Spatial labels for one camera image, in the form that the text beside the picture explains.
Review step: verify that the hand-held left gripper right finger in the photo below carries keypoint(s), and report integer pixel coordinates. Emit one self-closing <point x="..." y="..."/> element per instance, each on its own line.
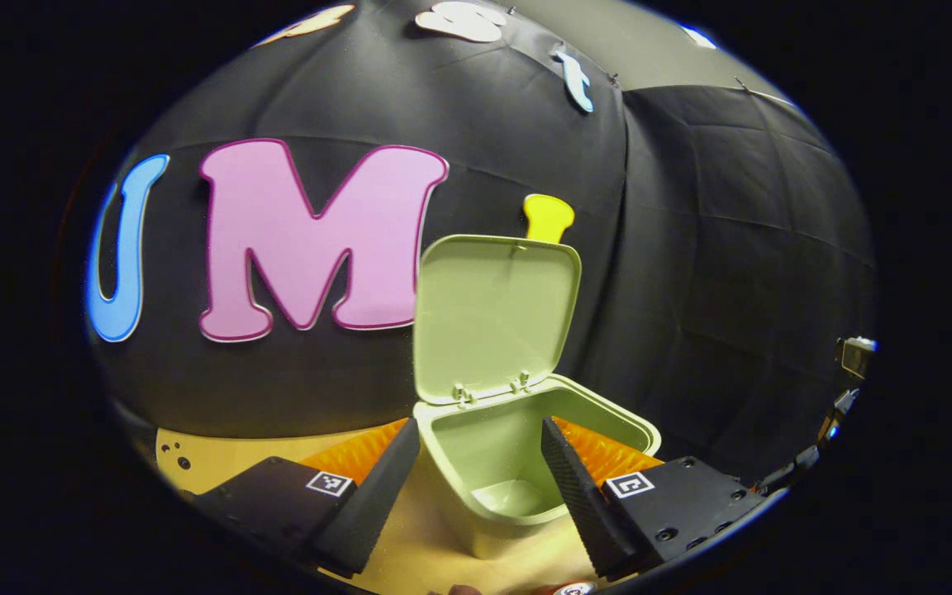
<point x="575" y="496"/>

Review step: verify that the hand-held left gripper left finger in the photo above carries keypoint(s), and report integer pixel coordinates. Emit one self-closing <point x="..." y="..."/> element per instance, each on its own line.
<point x="377" y="496"/>

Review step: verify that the pale green desktop garbage bin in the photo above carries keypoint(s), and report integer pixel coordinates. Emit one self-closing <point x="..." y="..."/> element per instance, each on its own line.
<point x="492" y="463"/>

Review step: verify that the red pop can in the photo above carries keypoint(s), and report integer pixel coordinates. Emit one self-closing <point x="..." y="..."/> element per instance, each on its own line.
<point x="577" y="589"/>

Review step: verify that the pale green garbage bin lid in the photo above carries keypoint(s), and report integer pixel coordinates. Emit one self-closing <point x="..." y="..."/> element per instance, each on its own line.
<point x="492" y="314"/>

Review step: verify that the wooden desktop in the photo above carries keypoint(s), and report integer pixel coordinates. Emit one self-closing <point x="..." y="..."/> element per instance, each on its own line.
<point x="418" y="545"/>

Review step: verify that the black backdrop cloth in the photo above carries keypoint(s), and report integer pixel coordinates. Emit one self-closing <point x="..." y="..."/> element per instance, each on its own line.
<point x="691" y="248"/>

